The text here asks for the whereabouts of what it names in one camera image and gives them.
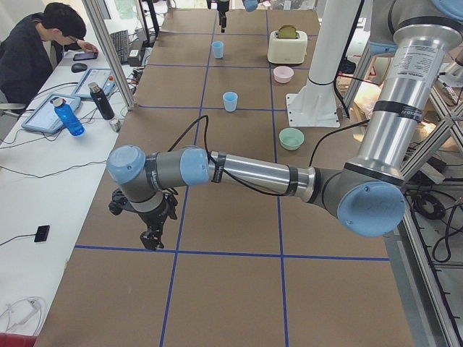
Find green bowl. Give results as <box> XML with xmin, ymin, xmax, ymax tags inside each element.
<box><xmin>279</xmin><ymin>127</ymin><xmax>305</xmax><ymax>151</ymax></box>

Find teach pendant tablet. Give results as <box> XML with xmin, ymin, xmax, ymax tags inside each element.
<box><xmin>22</xmin><ymin>93</ymin><xmax>81</xmax><ymax>134</ymax></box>
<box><xmin>72</xmin><ymin>68</ymin><xmax>116</xmax><ymax>100</ymax></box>

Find toast slice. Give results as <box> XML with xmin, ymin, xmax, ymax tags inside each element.
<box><xmin>276</xmin><ymin>25</ymin><xmax>298</xmax><ymax>40</ymax></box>

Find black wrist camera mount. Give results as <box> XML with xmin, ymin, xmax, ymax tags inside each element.
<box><xmin>109</xmin><ymin>189</ymin><xmax>128</xmax><ymax>215</ymax></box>

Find small black puck device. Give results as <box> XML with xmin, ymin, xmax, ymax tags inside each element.
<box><xmin>34</xmin><ymin>225</ymin><xmax>50</xmax><ymax>243</ymax></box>

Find light blue plastic cup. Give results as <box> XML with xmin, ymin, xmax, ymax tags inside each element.
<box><xmin>222</xmin><ymin>91</ymin><xmax>238</xmax><ymax>112</ymax></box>

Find white camera pole base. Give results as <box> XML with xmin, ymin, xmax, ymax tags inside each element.
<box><xmin>286</xmin><ymin>0</ymin><xmax>362</xmax><ymax>127</ymax></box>

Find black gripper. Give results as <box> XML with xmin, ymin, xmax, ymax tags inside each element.
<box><xmin>216</xmin><ymin>0</ymin><xmax>229</xmax><ymax>33</ymax></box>
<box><xmin>137</xmin><ymin>193</ymin><xmax>178</xmax><ymax>251</ymax></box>

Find pink bowl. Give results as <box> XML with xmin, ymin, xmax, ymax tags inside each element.
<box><xmin>273</xmin><ymin>66</ymin><xmax>294</xmax><ymax>84</ymax></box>

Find black thermos bottle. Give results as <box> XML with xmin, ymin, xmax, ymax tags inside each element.
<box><xmin>88</xmin><ymin>82</ymin><xmax>114</xmax><ymax>120</ymax></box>

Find small metal cylinder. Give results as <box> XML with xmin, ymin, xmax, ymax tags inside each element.
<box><xmin>109</xmin><ymin>119</ymin><xmax>121</xmax><ymax>132</ymax></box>

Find black keyboard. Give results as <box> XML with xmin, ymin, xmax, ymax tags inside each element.
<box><xmin>110</xmin><ymin>30</ymin><xmax>129</xmax><ymax>64</ymax></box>

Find blue water bottle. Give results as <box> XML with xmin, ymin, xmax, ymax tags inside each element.
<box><xmin>50</xmin><ymin>97</ymin><xmax>85</xmax><ymax>137</ymax></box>

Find black smartphone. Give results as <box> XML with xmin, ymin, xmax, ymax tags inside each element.
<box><xmin>73</xmin><ymin>52</ymin><xmax>98</xmax><ymax>61</ymax></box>

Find black computer mouse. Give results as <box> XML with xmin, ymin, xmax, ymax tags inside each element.
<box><xmin>71</xmin><ymin>63</ymin><xmax>88</xmax><ymax>73</ymax></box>

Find white charger cable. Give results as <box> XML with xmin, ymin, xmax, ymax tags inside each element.
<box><xmin>0</xmin><ymin>296</ymin><xmax>46</xmax><ymax>335</ymax></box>

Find cream toaster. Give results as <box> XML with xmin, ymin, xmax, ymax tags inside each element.
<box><xmin>267</xmin><ymin>30</ymin><xmax>308</xmax><ymax>64</ymax></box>

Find seated person dark jacket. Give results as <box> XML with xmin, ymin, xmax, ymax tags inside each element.
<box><xmin>1</xmin><ymin>2</ymin><xmax>98</xmax><ymax>106</ymax></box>

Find aluminium frame post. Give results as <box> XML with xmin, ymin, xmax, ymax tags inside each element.
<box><xmin>82</xmin><ymin>0</ymin><xmax>135</xmax><ymax>111</ymax></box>

